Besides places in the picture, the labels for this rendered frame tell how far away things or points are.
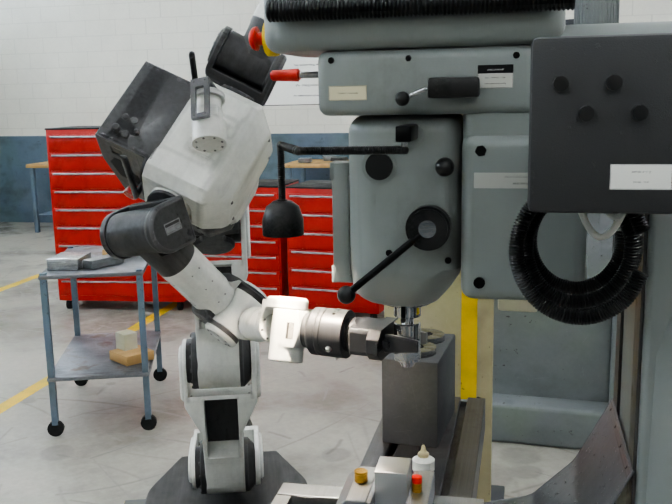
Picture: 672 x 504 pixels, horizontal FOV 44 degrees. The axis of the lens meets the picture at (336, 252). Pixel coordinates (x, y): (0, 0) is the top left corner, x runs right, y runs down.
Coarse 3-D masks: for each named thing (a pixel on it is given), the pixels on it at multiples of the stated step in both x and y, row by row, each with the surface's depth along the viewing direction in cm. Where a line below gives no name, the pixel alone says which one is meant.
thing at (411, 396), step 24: (432, 336) 186; (384, 360) 175; (432, 360) 173; (384, 384) 176; (408, 384) 174; (432, 384) 173; (384, 408) 177; (408, 408) 175; (432, 408) 174; (384, 432) 178; (408, 432) 176; (432, 432) 175
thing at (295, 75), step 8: (272, 72) 154; (280, 72) 153; (288, 72) 153; (296, 72) 152; (304, 72) 153; (312, 72) 152; (272, 80) 154; (280, 80) 154; (288, 80) 153; (296, 80) 153
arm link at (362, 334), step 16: (336, 320) 149; (352, 320) 150; (368, 320) 152; (384, 320) 151; (320, 336) 149; (336, 336) 148; (352, 336) 147; (368, 336) 144; (384, 336) 146; (336, 352) 149; (352, 352) 148; (368, 352) 144; (384, 352) 147
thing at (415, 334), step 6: (396, 330) 146; (414, 330) 145; (420, 330) 147; (402, 336) 145; (408, 336) 145; (414, 336) 145; (420, 336) 147; (420, 342) 147; (420, 348) 147; (396, 354) 147; (402, 354) 146; (408, 354) 146; (414, 354) 146; (420, 354) 148; (396, 360) 147; (402, 360) 146; (408, 360) 146; (414, 360) 146
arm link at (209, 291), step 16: (192, 272) 168; (208, 272) 171; (176, 288) 171; (192, 288) 170; (208, 288) 171; (224, 288) 174; (256, 288) 177; (192, 304) 176; (208, 304) 173; (224, 304) 175; (208, 320) 175; (224, 336) 174
